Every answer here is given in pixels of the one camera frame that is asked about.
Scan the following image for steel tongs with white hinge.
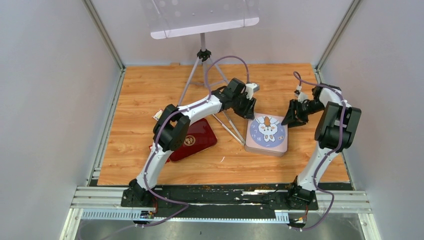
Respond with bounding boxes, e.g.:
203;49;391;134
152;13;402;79
211;110;247;146

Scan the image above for silver tin lid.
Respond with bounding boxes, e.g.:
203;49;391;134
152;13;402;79
244;112;288;157

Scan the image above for dark red chocolate tray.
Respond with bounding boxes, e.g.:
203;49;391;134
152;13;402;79
166;118;218;163

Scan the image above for pink square card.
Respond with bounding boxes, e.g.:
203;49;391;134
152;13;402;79
152;109;163;121

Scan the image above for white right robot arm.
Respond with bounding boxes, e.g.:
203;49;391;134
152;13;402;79
282;84;362;209

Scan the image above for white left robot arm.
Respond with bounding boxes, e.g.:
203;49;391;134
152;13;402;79
122;78;260;207

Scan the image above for grey tripod stand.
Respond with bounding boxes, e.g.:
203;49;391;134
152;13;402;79
177;32;214;106

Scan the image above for clear acrylic panel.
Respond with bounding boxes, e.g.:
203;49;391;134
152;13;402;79
141;0;260;40

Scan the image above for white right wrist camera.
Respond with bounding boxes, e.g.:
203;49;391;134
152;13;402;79
294;85;309;103

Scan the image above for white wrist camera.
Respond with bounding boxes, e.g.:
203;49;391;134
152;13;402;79
294;85;309;103
245;83;260;100

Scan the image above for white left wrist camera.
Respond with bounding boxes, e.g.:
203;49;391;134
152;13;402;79
245;83;260;100

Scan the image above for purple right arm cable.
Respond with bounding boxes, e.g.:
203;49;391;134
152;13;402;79
288;71;347;232

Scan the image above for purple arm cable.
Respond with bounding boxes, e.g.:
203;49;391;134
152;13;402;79
288;71;347;232
134;55;251;229

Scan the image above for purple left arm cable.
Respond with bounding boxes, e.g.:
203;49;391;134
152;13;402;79
134;55;251;229

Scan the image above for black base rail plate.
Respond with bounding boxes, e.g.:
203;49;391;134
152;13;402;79
120;183;319;219

